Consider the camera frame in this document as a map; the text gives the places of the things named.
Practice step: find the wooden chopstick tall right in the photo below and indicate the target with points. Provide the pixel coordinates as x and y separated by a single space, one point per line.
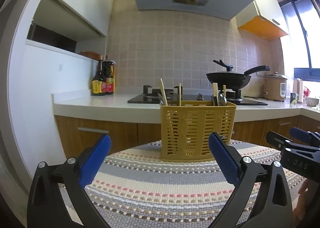
215 94

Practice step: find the brown box on ledge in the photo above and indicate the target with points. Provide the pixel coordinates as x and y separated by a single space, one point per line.
91 55

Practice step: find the wooden chopstick left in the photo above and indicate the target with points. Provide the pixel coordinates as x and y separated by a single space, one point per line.
165 102

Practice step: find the yellow plastic utensil basket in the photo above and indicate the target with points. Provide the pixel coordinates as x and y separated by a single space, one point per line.
186 127

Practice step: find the green mug on counter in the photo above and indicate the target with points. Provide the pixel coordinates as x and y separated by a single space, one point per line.
294 98

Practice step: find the metal spoon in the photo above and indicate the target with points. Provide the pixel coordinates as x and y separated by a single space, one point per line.
222 100
174 99

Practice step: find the red-label sauce bottle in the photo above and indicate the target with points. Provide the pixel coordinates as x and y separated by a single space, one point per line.
108 70

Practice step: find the black wok with lid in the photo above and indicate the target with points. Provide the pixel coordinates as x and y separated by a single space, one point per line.
233 80

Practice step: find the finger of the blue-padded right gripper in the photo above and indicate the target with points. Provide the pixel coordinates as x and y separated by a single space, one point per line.
300 135

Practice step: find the black gas stove top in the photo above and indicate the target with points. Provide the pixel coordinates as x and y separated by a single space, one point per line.
151 95

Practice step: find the wooden chopstick middle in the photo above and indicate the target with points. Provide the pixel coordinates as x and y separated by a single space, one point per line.
179 94

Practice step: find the beige rice cooker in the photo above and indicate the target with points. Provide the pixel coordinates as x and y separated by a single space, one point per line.
275 87

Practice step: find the striped woven placemat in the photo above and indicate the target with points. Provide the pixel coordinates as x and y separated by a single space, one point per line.
135 188

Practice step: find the white electric kettle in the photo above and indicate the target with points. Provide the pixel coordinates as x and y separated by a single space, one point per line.
298 88

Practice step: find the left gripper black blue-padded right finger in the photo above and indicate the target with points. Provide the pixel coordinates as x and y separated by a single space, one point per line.
273 205

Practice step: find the person's right hand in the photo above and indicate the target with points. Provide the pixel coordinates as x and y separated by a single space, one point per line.
300 211

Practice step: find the orange-bottom wall cabinet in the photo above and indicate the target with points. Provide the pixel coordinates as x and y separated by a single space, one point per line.
264 18

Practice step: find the dark soy sauce bottle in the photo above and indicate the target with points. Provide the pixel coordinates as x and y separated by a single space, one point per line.
99 80

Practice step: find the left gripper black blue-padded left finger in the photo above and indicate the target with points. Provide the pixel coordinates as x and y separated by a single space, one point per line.
46 206

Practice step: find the white upper left cabinet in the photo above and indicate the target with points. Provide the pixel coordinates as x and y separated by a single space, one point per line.
72 25

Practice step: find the ceramic bowl on counter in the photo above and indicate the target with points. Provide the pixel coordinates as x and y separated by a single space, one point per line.
312 102

